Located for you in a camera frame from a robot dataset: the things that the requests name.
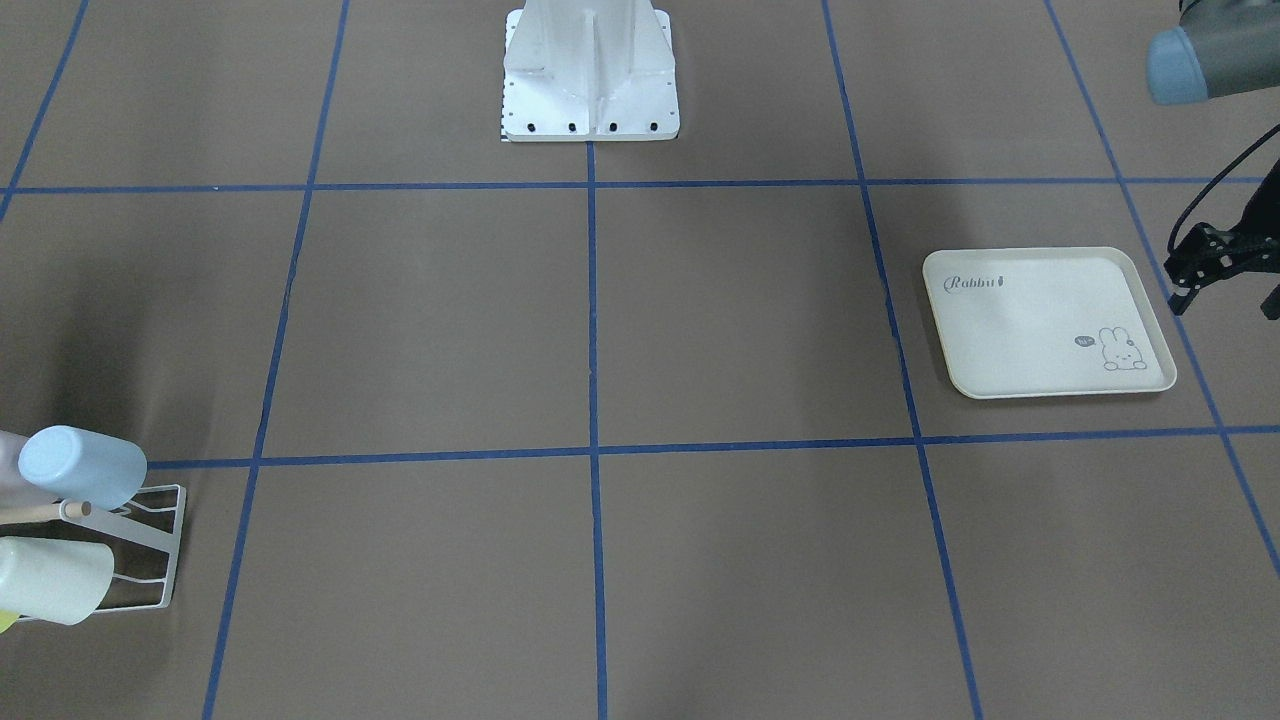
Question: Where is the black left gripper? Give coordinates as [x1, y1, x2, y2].
[1164, 179, 1280, 322]

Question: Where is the light blue plastic cup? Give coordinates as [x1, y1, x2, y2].
[18, 425, 148, 511]

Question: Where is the cream white plastic cup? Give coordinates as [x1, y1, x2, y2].
[1, 536, 115, 626]

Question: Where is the pink plastic cup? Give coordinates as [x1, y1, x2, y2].
[1, 430, 58, 509]

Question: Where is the yellow plastic cup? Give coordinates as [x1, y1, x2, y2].
[0, 609, 20, 633]

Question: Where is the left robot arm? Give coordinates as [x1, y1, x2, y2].
[1146, 1, 1279, 316]

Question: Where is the wooden rack dowel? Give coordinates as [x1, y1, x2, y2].
[0, 501, 93, 527]

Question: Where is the cream plastic tray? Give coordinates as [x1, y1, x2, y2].
[922, 247, 1178, 400]

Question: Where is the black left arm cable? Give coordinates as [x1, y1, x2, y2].
[1166, 124, 1280, 258]

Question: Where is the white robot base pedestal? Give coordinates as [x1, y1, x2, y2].
[500, 1, 681, 143]

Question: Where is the white wire cup rack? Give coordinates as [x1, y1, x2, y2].
[58, 484, 188, 614]

